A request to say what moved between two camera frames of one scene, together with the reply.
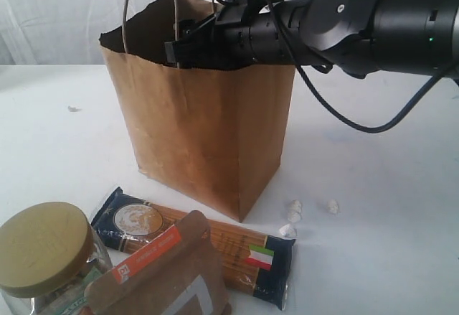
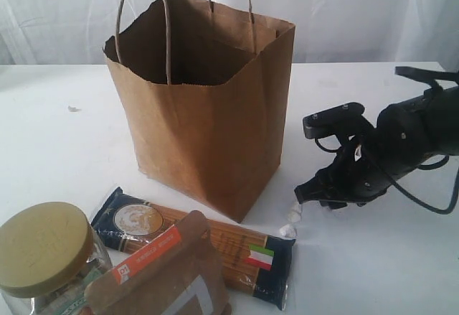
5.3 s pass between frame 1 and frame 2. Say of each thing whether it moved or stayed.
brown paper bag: stayed
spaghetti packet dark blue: stayed
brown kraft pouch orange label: stayed
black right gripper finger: moved
